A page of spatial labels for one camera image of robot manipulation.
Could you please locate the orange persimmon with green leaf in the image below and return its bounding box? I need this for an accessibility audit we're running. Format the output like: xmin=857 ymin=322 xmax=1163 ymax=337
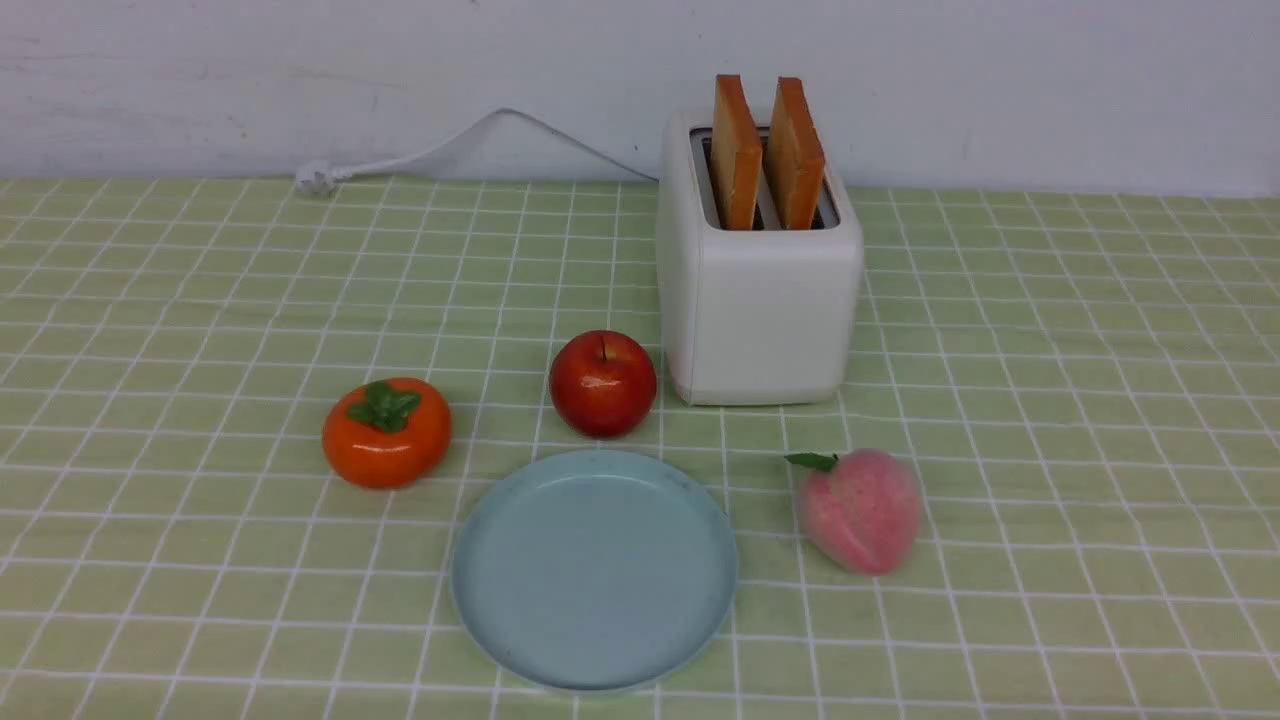
xmin=320 ymin=377 xmax=453 ymax=489

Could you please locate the red apple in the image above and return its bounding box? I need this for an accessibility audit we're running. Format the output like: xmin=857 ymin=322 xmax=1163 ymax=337
xmin=548 ymin=329 xmax=658 ymax=439

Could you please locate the white two-slot toaster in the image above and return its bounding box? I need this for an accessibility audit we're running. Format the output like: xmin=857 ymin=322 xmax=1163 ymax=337
xmin=655 ymin=108 xmax=864 ymax=406

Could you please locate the toast slice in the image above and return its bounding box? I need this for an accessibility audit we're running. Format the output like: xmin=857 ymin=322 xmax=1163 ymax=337
xmin=709 ymin=74 xmax=763 ymax=231
xmin=764 ymin=76 xmax=826 ymax=231

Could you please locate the green checkered tablecloth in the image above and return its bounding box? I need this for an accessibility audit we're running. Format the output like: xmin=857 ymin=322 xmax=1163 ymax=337
xmin=1 ymin=178 xmax=1279 ymax=719

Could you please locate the pink peach with leaf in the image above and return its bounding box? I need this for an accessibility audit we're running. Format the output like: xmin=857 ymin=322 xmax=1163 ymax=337
xmin=783 ymin=448 xmax=922 ymax=577

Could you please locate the white power cable with plug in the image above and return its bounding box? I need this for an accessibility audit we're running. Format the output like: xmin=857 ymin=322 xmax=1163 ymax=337
xmin=294 ymin=108 xmax=659 ymax=196

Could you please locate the light blue round plate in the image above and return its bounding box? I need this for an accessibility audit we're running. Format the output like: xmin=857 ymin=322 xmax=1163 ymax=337
xmin=451 ymin=448 xmax=739 ymax=694

